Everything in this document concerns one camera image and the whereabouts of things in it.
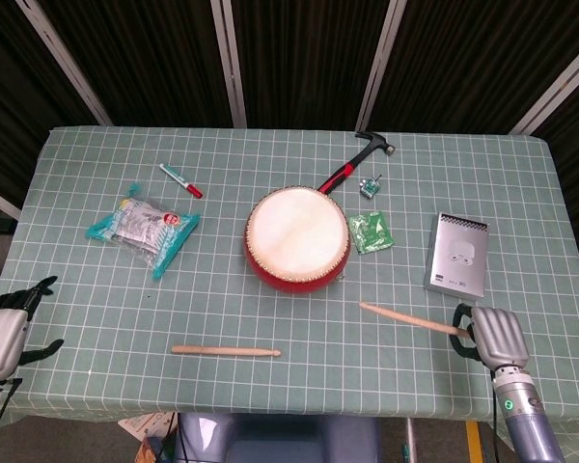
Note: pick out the silver grey cardboard box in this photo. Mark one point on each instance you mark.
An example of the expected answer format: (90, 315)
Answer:
(458, 255)

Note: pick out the red drum white skin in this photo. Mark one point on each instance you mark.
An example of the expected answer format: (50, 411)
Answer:
(296, 231)

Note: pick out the blue grey robot torso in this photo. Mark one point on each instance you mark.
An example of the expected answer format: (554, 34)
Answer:
(294, 439)

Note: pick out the right blue grey robot arm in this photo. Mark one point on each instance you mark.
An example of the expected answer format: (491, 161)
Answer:
(526, 424)

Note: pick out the white partition post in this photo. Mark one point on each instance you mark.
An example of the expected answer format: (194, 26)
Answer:
(0, 200)
(229, 62)
(63, 62)
(381, 62)
(555, 87)

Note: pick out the black red claw hammer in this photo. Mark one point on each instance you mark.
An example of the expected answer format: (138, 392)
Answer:
(352, 166)

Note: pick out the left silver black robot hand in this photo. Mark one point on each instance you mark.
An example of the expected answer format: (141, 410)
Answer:
(0, 337)

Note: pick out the white marker red cap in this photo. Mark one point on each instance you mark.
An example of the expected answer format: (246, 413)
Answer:
(178, 178)

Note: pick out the teal snack packet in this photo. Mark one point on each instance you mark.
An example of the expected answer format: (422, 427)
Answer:
(145, 226)

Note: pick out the white table leg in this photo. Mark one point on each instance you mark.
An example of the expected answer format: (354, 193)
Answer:
(411, 439)

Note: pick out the green foil sachet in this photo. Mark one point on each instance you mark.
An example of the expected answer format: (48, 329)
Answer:
(371, 231)

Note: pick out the white printed paper sheet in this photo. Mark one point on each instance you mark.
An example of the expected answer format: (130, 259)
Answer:
(145, 424)

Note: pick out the colourful printed carton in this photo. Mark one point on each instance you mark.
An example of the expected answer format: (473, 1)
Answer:
(147, 453)

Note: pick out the wooden drumstick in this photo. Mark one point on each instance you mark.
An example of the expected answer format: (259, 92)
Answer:
(415, 319)
(222, 350)

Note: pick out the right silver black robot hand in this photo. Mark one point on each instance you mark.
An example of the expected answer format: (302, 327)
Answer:
(502, 337)

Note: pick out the green gridded cutting mat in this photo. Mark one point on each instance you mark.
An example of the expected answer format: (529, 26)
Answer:
(222, 289)

